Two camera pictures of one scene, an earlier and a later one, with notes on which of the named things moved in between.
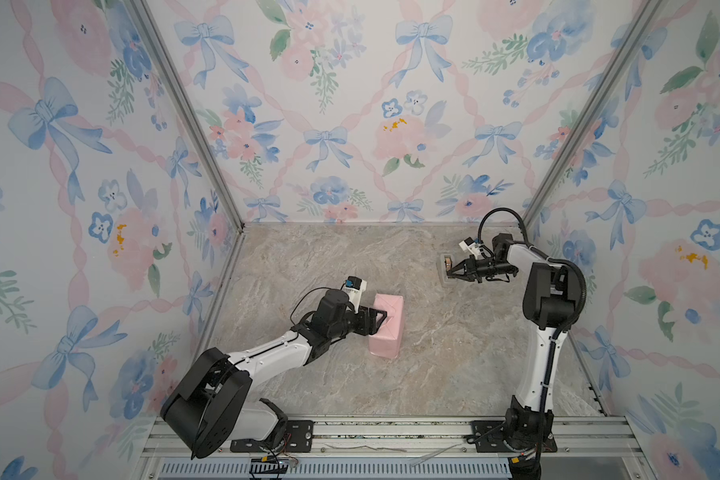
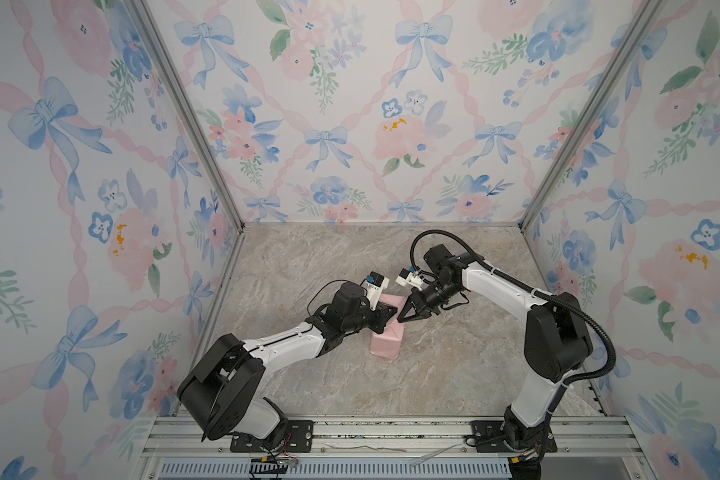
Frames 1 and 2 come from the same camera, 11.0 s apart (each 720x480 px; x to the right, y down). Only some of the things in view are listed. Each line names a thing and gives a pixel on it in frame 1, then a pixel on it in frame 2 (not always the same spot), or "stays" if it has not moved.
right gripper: [467, 266] to [420, 315]
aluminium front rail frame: [588, 447] stays
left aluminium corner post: [187, 107] stays
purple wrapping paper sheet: [386, 341] stays
